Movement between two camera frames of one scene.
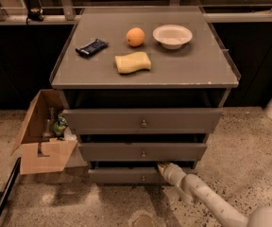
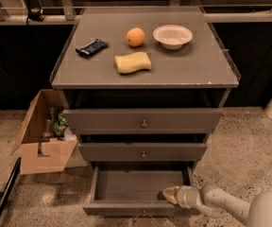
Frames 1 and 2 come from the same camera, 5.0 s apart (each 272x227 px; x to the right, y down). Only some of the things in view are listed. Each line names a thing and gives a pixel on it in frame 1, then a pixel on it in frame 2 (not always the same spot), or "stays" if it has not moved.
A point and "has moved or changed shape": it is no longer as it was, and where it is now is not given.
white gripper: (173, 173) to (184, 196)
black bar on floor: (6, 192) stays
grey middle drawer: (143, 151) stays
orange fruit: (135, 37) stays
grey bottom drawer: (131, 172) has moved or changed shape
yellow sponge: (130, 62) stays
